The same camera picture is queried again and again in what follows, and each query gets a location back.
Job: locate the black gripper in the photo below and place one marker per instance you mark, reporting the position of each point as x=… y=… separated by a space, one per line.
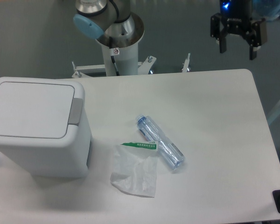
x=236 y=18

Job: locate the white plastic trash can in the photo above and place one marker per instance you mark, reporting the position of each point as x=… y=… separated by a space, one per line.
x=64 y=157

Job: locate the white trash can lid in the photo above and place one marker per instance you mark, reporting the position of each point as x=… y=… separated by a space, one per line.
x=34 y=110

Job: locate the clear plastic water bottle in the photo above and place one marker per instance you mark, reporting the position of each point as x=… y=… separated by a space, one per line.
x=166 y=148

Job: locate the white crumpled plastic bag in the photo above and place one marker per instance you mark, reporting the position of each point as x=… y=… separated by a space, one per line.
x=134 y=168

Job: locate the grey lid push button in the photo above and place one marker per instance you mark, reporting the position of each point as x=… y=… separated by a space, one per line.
x=75 y=111

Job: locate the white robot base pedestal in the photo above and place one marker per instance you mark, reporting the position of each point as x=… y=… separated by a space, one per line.
x=120 y=61

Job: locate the white metal base frame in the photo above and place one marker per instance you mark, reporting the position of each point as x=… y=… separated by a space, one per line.
x=143 y=68

